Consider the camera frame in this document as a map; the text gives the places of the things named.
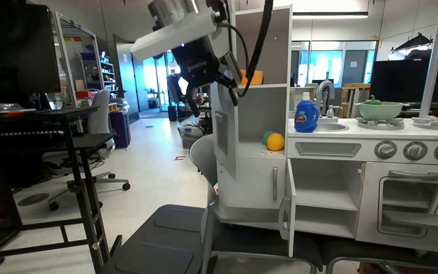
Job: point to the wide black monitor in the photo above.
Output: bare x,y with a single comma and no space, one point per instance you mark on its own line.
407,81

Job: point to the blue detergent bottle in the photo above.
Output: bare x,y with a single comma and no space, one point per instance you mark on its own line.
307,119

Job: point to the grey burner grate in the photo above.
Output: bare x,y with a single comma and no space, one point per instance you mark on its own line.
427,122
364,122

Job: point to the white office chair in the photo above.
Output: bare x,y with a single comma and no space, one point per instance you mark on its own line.
100,112

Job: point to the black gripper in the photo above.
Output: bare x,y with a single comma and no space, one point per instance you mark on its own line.
202,63

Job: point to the green toy pepper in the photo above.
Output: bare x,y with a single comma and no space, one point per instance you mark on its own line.
374,101

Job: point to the grey sink basin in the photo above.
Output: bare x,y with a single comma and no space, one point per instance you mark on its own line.
331,127

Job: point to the grey toy faucet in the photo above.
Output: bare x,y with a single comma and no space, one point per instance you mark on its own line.
319,100

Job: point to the white toy kitchen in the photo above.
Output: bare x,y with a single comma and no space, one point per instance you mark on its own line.
331,138

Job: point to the white oven door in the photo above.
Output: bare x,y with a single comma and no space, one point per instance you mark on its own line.
412,203

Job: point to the yellow toy ball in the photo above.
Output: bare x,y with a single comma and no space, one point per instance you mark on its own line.
276,142

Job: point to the white upright post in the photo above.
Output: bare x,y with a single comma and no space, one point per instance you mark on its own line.
434,66

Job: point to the black desk cart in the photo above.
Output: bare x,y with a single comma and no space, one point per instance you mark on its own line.
92,141

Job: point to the wooden chair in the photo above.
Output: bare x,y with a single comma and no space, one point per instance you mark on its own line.
354,100

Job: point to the mint green toy pot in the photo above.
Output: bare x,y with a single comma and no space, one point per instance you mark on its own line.
381,110

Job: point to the black computer monitor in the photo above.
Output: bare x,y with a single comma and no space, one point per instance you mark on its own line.
16,51

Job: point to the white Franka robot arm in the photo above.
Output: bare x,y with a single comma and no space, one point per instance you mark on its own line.
179,31

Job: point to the black platform table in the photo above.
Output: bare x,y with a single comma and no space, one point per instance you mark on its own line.
168,238

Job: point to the small white cabinet door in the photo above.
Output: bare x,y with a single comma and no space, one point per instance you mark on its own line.
290,208

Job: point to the green toy ball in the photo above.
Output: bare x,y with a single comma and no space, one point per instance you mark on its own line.
266,136

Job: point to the white whiteboard frame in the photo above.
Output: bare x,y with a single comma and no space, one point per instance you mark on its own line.
62,51

